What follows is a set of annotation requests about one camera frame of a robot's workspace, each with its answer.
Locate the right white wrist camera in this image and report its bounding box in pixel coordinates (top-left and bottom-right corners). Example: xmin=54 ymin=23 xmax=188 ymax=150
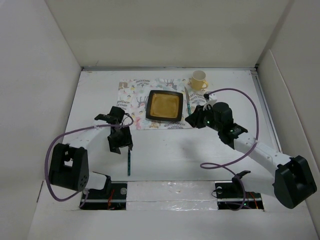
xmin=203 ymin=92 xmax=218 ymax=110

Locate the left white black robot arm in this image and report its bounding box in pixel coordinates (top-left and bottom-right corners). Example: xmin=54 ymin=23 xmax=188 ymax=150
xmin=46 ymin=106 xmax=134 ymax=199

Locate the fork with teal handle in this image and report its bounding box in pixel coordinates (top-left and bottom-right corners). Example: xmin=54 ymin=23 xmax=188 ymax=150
xmin=127 ymin=148 xmax=131 ymax=177

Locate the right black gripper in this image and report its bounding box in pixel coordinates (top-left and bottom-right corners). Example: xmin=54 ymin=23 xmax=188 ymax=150
xmin=184 ymin=104 xmax=222 ymax=132

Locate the floral patterned cloth napkin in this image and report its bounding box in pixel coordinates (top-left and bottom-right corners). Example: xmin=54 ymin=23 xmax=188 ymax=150
xmin=116 ymin=78 xmax=207 ymax=130

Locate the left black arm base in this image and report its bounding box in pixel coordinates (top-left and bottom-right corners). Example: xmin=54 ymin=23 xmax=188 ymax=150
xmin=79 ymin=181 xmax=128 ymax=211

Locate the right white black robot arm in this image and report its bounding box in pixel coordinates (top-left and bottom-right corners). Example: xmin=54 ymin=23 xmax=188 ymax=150
xmin=185 ymin=102 xmax=317 ymax=209

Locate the silver table knife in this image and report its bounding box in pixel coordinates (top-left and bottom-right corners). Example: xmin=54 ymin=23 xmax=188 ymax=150
xmin=184 ymin=87 xmax=192 ymax=116

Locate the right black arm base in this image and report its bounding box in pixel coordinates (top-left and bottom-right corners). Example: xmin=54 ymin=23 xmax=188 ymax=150
xmin=211 ymin=170 xmax=264 ymax=211

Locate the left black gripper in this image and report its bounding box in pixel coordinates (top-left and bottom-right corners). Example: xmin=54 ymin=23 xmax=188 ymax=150
xmin=108 ymin=126 xmax=131 ymax=154

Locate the yellow ceramic mug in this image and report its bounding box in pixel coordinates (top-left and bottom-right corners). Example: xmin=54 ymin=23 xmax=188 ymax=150
xmin=188 ymin=70 xmax=209 ymax=91

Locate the square black brown plate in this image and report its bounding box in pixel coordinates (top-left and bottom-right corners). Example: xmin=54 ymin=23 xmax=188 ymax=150
xmin=145 ymin=90 xmax=184 ymax=122

